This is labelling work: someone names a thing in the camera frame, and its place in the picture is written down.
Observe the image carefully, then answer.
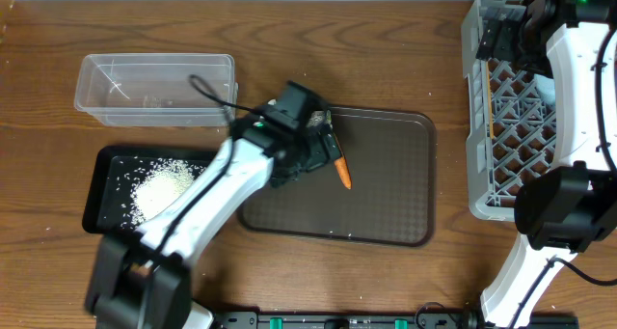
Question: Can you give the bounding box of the brown serving tray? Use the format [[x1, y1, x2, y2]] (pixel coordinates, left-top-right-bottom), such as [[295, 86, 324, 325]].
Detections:
[[237, 107, 437, 248]]

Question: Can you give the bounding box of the orange carrot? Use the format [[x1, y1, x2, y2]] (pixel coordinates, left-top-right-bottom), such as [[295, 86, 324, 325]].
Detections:
[[335, 138, 352, 190]]

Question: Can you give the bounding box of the pile of rice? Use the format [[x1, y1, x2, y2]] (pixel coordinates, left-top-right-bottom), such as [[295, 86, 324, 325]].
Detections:
[[121, 157, 204, 228]]

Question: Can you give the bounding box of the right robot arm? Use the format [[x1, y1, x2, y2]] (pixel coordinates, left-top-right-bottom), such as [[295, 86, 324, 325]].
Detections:
[[464, 0, 616, 328]]

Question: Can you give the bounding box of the black waste tray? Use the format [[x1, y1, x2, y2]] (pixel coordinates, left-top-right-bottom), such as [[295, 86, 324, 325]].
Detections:
[[82, 145, 216, 233]]

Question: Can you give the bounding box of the foil snack wrapper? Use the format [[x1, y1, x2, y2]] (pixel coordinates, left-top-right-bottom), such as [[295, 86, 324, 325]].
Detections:
[[307, 110, 332, 129]]

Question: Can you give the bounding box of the light blue bowl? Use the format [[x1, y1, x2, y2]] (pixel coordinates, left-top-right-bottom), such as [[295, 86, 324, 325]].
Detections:
[[534, 74, 556, 106]]

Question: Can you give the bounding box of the clear plastic bin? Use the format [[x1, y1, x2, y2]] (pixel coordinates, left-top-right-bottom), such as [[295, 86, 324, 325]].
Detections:
[[74, 53, 238, 127]]

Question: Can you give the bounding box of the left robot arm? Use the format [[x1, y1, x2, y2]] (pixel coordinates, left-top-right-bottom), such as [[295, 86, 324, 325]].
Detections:
[[85, 112, 341, 328]]

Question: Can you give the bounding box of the grey dishwasher rack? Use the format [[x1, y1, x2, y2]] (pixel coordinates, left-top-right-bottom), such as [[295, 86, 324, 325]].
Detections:
[[461, 0, 556, 221]]

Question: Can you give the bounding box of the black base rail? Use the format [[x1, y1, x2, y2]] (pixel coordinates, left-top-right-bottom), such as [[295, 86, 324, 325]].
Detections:
[[211, 311, 579, 329]]

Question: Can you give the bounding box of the wooden chopstick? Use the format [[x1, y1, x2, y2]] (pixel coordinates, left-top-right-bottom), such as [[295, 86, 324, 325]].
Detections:
[[486, 71, 495, 140]]

